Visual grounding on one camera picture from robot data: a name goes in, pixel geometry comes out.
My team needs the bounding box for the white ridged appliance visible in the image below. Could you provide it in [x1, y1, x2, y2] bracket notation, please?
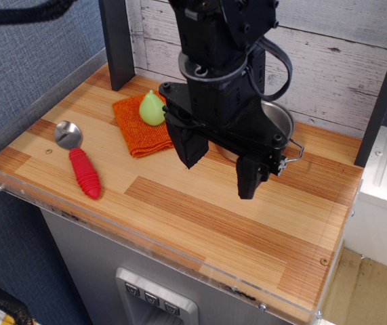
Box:
[344, 127, 387, 265]

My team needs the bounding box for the orange knitted cloth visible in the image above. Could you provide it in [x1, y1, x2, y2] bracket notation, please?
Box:
[113, 94, 174, 158]

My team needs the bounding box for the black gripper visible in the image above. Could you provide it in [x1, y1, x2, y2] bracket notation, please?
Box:
[159, 80, 283, 199]

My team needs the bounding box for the clear acrylic table guard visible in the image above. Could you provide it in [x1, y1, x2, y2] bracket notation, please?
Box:
[0, 40, 367, 324]

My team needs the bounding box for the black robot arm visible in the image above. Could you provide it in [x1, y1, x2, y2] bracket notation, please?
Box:
[159, 1, 292, 199]

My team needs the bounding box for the green pear-shaped toy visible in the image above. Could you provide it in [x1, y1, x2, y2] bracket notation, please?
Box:
[139, 90, 165, 126]

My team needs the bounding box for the black braided cable sleeve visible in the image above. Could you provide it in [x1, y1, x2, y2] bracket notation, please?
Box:
[0, 0, 79, 28]

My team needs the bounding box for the red-handled metal spoon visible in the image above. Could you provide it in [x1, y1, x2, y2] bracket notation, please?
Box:
[54, 121, 102, 200]

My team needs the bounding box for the silver pot with handles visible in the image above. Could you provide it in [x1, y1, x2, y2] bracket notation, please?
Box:
[216, 100, 304, 170]

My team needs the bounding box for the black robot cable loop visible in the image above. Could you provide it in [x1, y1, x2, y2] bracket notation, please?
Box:
[247, 36, 293, 102]

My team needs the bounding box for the grey cabinet with dispenser panel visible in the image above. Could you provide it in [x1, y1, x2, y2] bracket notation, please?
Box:
[42, 211, 285, 324]

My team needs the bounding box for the left dark vertical post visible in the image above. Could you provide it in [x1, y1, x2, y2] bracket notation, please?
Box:
[99, 0, 136, 91]

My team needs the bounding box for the right dark vertical post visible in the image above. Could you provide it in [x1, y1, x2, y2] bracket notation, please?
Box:
[354, 71, 387, 167]

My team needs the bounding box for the dark vertical post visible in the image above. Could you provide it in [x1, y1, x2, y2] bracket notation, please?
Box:
[99, 0, 136, 91]
[354, 71, 387, 167]

